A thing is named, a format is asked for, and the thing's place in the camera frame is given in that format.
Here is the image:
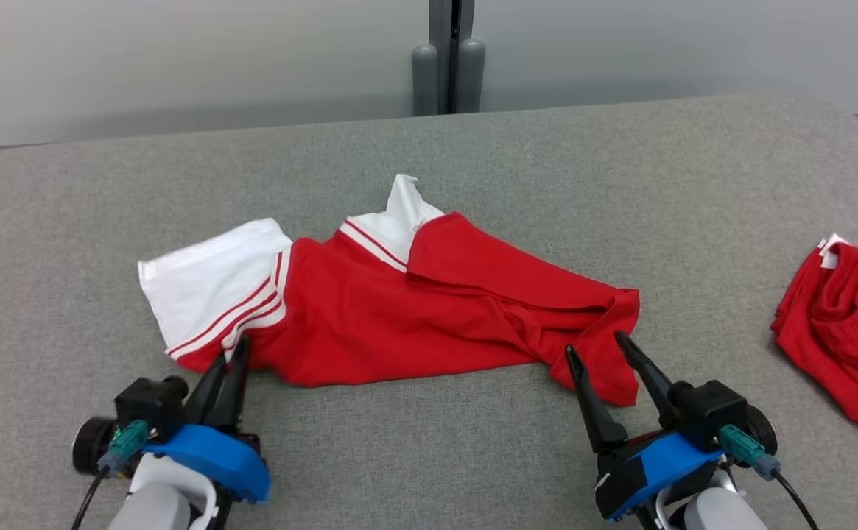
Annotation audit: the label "right camera cable teal plug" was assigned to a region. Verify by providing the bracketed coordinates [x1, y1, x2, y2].
[719, 424, 821, 530]

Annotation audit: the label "grey metal partition post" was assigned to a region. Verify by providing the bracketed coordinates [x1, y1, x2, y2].
[429, 0, 476, 116]

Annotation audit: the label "grey cylindrical post bumper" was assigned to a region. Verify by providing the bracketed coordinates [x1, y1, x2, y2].
[411, 43, 440, 118]
[456, 38, 488, 114]

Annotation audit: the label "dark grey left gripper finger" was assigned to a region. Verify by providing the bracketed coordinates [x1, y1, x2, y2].
[186, 353, 228, 425]
[211, 335, 252, 433]

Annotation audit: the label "left camera cable teal plug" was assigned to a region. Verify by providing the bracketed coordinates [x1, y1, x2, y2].
[70, 419, 151, 530]

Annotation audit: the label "red shorts with white stripe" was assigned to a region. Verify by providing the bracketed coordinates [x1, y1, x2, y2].
[770, 233, 858, 448]

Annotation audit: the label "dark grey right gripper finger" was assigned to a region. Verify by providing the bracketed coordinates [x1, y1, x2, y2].
[564, 344, 630, 454]
[613, 330, 678, 432]

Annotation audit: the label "red and white jersey shirt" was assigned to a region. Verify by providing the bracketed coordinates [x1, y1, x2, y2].
[138, 174, 641, 408]

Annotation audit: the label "camera cable teal plug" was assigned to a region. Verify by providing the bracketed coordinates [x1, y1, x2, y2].
[719, 424, 821, 530]
[70, 419, 151, 530]

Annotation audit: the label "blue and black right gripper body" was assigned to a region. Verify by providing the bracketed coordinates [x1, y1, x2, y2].
[594, 431, 725, 523]

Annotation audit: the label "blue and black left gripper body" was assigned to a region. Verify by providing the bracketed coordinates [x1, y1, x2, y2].
[141, 423, 272, 506]

